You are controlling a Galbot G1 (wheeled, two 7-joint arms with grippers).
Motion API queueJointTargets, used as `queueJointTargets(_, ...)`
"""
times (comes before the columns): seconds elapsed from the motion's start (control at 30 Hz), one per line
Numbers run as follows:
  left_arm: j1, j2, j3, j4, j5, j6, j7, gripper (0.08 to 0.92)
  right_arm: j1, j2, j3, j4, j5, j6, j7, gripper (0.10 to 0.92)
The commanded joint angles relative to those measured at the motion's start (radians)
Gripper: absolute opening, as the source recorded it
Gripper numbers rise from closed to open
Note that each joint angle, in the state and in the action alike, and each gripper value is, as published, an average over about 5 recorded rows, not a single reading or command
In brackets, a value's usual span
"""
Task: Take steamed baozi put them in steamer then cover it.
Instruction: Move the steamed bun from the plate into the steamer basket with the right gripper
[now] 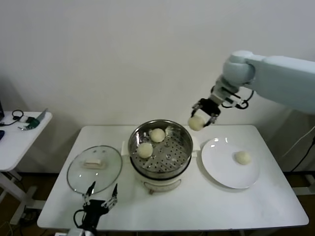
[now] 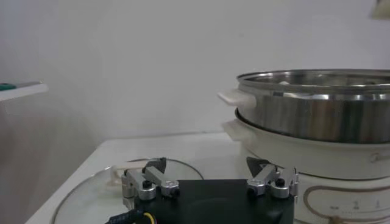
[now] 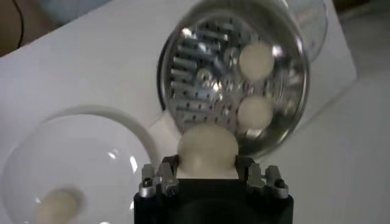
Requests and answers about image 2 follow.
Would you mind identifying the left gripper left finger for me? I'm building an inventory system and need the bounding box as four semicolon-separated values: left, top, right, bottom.
121;156;180;211

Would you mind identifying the white electric cooker pot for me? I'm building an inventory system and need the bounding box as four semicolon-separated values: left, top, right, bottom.
221;118;390;224

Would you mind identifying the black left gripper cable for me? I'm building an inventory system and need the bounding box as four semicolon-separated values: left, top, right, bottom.
105;208;158;224

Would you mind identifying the stainless steel steamer basket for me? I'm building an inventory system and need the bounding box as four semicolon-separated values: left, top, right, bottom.
216;69;390;144

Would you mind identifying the white side table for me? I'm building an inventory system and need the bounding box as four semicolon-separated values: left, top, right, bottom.
0;81;49;103

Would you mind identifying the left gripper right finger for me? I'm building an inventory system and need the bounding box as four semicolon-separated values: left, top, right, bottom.
246;156;300;200

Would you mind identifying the round glass pot lid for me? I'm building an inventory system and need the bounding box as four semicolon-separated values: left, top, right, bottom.
50;157;204;224

